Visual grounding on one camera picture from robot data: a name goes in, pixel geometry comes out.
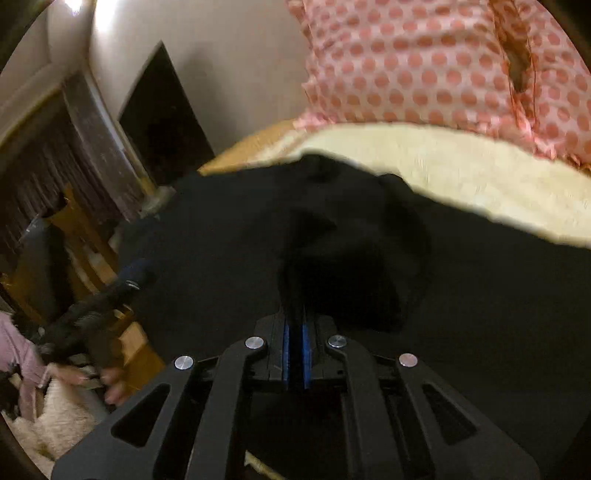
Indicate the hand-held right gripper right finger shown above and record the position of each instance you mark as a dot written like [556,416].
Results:
[306,357]

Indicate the wooden chair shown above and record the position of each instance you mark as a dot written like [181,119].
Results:
[83,240]

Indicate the black pants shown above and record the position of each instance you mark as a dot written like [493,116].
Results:
[461,300]

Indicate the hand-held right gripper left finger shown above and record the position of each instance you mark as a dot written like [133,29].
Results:
[286,357]

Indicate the person's left forearm pink sleeve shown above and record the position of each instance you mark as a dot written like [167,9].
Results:
[18,355]

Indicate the white fluffy cloth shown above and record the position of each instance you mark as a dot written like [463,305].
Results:
[60,424]

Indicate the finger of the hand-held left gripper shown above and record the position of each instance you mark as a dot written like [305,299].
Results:
[135,274]

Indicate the cream fleece blanket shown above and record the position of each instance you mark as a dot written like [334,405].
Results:
[461,170]

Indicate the person's left hand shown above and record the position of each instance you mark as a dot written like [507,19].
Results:
[74,374]

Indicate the brown curtain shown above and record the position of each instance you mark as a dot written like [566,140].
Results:
[51,157]

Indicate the dark rectangular panel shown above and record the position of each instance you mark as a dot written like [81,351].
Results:
[161,120]

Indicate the pink polka dot pillow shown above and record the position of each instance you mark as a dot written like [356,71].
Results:
[415,60]

